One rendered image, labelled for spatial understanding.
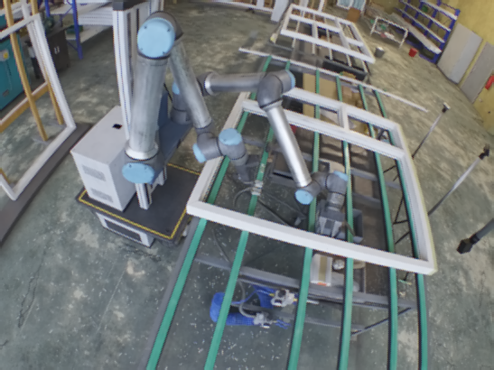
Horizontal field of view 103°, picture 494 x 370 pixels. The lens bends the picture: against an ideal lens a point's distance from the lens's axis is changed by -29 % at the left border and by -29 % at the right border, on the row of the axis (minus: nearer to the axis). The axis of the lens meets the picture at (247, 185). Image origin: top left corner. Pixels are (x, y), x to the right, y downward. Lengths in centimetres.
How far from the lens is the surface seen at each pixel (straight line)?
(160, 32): 89
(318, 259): 163
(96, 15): 599
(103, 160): 177
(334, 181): 145
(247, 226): 135
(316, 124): 212
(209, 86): 173
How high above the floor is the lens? 204
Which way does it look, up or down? 49 degrees down
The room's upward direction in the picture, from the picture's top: 15 degrees clockwise
